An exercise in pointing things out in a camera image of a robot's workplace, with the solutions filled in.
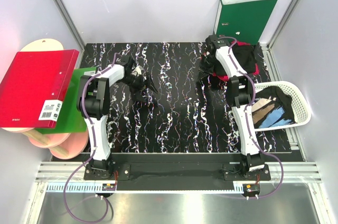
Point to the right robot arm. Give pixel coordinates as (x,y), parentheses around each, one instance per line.
(240,95)

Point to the green plastic folder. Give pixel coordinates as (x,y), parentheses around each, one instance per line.
(70,119)

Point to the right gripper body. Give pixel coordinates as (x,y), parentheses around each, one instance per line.
(207,63)

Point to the black printed t-shirt in basket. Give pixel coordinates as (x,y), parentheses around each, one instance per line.
(272,108)

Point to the black printed t-shirt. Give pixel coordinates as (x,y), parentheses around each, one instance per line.
(244,59)
(272,108)

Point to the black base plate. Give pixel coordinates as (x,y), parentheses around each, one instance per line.
(176,172)

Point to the pink t-shirt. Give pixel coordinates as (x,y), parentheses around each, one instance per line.
(224,77)

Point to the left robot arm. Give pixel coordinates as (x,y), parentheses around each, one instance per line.
(93,103)

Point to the red ring binder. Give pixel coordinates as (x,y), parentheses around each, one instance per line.
(34,88)

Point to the green lever arch binder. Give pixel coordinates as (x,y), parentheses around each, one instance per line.
(244,20)

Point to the black marble pattern mat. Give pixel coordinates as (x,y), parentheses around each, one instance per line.
(184,115)

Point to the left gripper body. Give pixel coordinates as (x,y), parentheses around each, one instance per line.
(144,84)

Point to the white plastic basket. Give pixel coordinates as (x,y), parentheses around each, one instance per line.
(299,105)

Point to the aluminium rail frame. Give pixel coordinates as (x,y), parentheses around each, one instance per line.
(62,176)

